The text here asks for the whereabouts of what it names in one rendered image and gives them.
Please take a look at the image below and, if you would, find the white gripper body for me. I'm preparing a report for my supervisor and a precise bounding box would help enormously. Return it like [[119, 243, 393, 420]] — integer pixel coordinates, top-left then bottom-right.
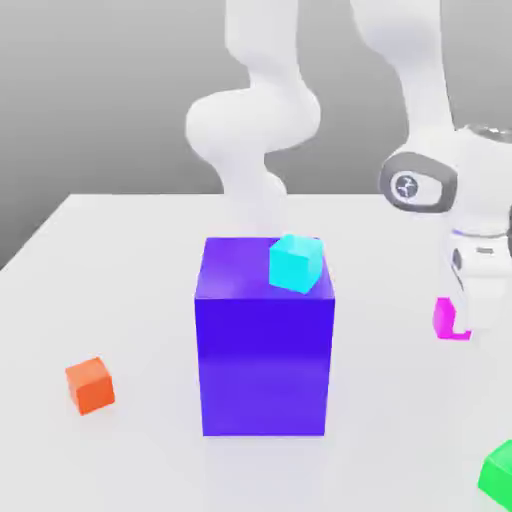
[[446, 234, 512, 290]]

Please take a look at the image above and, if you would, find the small magenta cube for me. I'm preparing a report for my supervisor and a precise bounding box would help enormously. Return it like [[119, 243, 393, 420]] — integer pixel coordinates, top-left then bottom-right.
[[433, 296, 472, 342]]

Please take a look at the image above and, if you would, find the small green cube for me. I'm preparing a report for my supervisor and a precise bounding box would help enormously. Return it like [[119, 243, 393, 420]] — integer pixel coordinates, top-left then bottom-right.
[[477, 439, 512, 512]]

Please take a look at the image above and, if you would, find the small cyan cube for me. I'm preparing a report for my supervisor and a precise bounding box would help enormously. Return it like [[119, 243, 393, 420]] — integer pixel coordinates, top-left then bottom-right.
[[268, 234, 325, 296]]

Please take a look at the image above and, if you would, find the small orange cube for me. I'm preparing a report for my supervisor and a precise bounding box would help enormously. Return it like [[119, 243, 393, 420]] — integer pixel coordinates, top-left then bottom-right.
[[64, 356, 117, 417]]

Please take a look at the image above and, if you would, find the large purple box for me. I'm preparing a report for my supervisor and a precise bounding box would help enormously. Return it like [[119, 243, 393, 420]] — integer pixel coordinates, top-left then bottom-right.
[[194, 236, 336, 438]]

